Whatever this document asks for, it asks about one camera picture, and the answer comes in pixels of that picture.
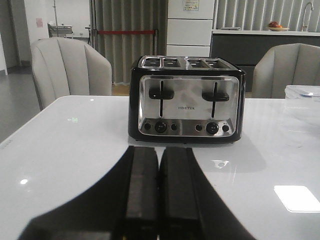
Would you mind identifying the fruit bowl on counter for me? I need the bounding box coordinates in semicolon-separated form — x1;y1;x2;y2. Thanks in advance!
267;21;289;32

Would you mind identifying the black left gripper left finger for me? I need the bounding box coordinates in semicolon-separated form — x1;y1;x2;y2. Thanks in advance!
19;146;158;240

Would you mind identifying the grey kitchen counter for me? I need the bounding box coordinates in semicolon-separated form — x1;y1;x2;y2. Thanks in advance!
210;29;320;92

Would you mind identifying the beige armchair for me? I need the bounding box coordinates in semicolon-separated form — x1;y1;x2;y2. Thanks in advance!
252;43;320;99
31;37;112;110

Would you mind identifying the white refrigerator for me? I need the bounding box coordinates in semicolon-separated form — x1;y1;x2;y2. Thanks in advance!
166;0;215;57

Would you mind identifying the red barrier belt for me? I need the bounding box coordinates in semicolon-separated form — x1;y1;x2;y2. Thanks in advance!
97;30;156;35

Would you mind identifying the black chrome four-slot toaster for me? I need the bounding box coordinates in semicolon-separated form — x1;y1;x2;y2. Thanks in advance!
128;55;246;144

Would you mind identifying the metal trolley in background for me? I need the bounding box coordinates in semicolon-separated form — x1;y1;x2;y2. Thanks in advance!
47;23;74;38

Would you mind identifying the beige armchair right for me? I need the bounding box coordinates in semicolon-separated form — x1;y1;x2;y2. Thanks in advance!
252;43;320;99

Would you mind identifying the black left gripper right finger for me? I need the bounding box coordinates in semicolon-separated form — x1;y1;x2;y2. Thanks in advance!
158;147;254;240

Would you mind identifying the beige armchair left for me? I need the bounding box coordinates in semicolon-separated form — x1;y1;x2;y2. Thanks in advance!
31;37;112;110

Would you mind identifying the chrome kitchen faucet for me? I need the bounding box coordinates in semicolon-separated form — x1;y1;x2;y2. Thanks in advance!
301;1;314;32

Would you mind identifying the clear plastic food container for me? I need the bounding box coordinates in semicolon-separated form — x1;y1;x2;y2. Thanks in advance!
284;85;320;102

